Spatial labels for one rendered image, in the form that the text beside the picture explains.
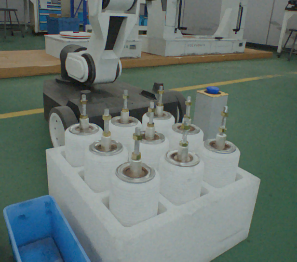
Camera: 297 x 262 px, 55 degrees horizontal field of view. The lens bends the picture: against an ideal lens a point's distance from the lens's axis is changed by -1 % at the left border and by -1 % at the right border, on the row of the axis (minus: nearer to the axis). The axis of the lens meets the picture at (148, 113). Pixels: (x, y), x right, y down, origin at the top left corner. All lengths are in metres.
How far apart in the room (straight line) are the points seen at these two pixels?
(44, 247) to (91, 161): 0.26
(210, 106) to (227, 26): 3.44
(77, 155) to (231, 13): 3.79
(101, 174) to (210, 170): 0.25
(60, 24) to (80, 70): 3.83
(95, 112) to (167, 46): 2.32
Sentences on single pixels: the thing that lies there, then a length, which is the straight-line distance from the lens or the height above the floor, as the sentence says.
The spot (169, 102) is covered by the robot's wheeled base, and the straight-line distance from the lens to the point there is 1.25.
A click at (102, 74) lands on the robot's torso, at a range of 1.29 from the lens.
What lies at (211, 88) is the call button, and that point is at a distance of 0.91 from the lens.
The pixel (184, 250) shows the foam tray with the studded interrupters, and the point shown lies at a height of 0.08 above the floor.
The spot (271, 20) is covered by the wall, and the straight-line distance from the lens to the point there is 6.24.
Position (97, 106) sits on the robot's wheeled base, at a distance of 1.07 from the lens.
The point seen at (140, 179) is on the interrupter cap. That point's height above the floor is 0.25.
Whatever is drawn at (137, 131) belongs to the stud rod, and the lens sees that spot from 0.51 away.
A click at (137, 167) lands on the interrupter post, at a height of 0.27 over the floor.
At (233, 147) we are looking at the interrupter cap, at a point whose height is 0.25.
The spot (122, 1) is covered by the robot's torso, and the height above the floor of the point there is 0.57.
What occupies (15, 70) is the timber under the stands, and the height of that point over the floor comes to 0.05.
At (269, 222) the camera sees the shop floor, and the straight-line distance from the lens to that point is 0.93.
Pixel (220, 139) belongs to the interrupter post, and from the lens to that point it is 0.68.
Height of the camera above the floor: 0.54
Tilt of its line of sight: 19 degrees down
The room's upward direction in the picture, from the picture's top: 4 degrees clockwise
